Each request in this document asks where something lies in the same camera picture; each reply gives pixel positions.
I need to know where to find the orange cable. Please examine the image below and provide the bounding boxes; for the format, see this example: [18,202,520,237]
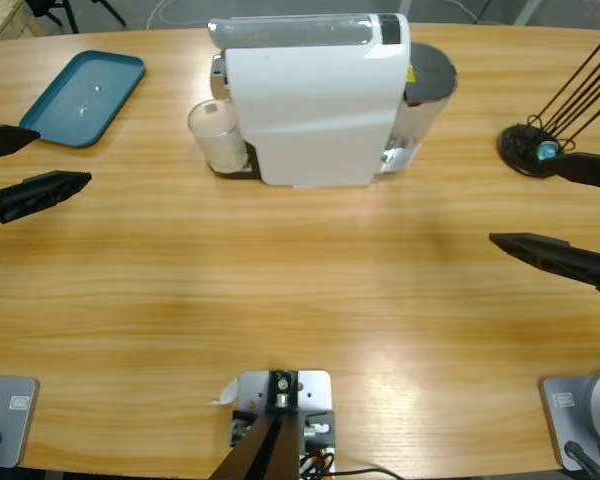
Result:
[299,448,336,474]

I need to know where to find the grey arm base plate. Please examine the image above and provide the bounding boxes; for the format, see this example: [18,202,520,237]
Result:
[0,375,40,470]
[538,368,600,472]

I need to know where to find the black mount bracket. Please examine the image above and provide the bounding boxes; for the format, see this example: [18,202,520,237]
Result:
[229,408,337,450]

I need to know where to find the clear water tank black lid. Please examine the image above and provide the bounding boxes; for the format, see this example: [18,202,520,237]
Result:
[377,42,459,175]

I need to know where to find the black drip tray metal grille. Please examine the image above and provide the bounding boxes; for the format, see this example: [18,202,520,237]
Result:
[207,142,261,182]

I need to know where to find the white floor cable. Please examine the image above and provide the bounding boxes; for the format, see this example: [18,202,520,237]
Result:
[146,0,231,30]

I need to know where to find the dark camera post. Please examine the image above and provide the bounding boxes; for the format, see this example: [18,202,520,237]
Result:
[209,369,301,480]

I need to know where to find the black capsule holder with rods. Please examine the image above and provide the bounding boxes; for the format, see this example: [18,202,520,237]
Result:
[497,32,600,179]

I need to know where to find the white capsule coffee machine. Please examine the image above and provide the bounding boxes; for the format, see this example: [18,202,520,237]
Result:
[207,12,412,190]

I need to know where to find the light wooden crate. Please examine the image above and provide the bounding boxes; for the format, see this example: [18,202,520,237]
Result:
[0,0,47,45]

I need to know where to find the black stand legs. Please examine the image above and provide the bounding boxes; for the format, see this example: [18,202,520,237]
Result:
[27,0,127,35]

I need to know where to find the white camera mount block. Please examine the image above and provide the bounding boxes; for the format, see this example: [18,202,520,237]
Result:
[235,369,337,474]

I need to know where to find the white paper tag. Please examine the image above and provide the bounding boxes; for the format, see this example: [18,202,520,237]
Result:
[210,377,240,406]

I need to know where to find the clear drinking glass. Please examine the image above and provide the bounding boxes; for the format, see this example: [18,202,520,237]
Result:
[187,98,250,175]

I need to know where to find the teal plastic tray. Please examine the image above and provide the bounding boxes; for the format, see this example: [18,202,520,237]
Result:
[18,49,146,150]

